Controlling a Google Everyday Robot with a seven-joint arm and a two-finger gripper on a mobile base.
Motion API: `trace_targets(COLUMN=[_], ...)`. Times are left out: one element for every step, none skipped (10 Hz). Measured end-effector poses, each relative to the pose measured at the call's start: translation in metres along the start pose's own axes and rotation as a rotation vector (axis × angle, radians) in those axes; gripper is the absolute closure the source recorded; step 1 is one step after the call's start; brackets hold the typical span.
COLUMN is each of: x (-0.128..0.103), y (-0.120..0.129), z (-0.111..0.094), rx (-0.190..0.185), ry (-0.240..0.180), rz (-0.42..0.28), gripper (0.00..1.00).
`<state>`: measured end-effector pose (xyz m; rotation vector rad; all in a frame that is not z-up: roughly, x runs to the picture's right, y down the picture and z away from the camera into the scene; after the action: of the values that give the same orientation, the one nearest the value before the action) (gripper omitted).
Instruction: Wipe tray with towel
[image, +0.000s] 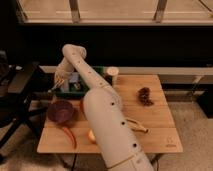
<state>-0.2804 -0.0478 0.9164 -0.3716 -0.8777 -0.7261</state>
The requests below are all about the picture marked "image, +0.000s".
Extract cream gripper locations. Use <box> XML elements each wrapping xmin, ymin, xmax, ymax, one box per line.
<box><xmin>48</xmin><ymin>58</ymin><xmax>74</xmax><ymax>93</ymax></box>

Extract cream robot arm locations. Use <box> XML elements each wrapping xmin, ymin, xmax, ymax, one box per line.
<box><xmin>52</xmin><ymin>44</ymin><xmax>154</xmax><ymax>171</ymax></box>

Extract dark green tray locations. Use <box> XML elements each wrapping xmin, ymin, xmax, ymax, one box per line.
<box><xmin>54</xmin><ymin>67</ymin><xmax>110</xmax><ymax>99</ymax></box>

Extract light towel in tray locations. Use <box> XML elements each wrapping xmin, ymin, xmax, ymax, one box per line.
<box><xmin>69</xmin><ymin>72</ymin><xmax>81</xmax><ymax>91</ymax></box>

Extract purple bowl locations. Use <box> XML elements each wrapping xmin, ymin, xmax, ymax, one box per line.
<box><xmin>47</xmin><ymin>100</ymin><xmax>74</xmax><ymax>124</ymax></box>

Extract black chair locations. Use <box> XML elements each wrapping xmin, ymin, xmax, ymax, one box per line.
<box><xmin>0</xmin><ymin>50</ymin><xmax>47</xmax><ymax>149</ymax></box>

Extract red chili pepper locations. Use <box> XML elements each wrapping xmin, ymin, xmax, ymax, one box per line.
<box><xmin>61</xmin><ymin>126</ymin><xmax>77</xmax><ymax>149</ymax></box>

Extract cream lidded cup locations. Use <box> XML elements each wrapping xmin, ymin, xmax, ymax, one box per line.
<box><xmin>106</xmin><ymin>66</ymin><xmax>119</xmax><ymax>85</ymax></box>

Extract orange round fruit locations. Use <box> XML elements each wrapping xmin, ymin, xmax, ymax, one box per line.
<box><xmin>88</xmin><ymin>130</ymin><xmax>96</xmax><ymax>144</ymax></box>

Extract yellow banana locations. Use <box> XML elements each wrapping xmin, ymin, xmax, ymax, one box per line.
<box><xmin>126</xmin><ymin>117</ymin><xmax>149</xmax><ymax>133</ymax></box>

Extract brown pine cone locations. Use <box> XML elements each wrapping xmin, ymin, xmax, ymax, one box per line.
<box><xmin>138</xmin><ymin>87</ymin><xmax>154</xmax><ymax>106</ymax></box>

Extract window frame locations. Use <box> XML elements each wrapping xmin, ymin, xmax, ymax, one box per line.
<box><xmin>14</xmin><ymin>0</ymin><xmax>213</xmax><ymax>26</ymax></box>

